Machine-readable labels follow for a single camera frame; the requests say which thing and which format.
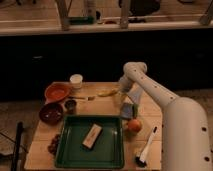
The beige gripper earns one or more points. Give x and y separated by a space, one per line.
121 97

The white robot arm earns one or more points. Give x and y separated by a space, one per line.
185 135

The wooden block in tray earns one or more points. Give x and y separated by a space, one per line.
91 136

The green plastic tray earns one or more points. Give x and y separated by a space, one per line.
107 151

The blue green sponge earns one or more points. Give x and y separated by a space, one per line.
129 111

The red apple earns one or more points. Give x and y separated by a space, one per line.
134 126

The white cup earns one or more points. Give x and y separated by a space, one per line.
76 81

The small dark cup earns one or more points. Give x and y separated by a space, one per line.
71 106

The orange bowl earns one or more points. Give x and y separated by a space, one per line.
56 92

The white dish brush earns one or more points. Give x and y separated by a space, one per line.
141 155

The dark red bowl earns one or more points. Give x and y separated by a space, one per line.
51 113

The bunch of grapes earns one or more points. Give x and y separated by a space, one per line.
52 147

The black pole left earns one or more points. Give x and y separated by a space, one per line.
15 156

